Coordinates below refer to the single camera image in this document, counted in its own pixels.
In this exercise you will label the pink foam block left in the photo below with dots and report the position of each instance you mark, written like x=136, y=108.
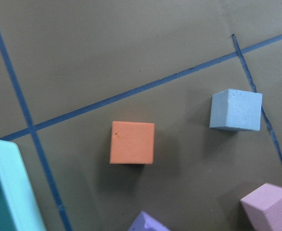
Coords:
x=263, y=207

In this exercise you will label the orange foam block left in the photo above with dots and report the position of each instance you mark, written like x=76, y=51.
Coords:
x=132, y=143

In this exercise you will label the teal plastic bin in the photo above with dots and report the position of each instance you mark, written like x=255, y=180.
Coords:
x=19, y=210

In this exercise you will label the light blue foam block left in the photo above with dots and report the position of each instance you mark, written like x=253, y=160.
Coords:
x=236, y=110

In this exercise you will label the purple foam block left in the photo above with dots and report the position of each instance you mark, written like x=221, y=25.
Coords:
x=145, y=222

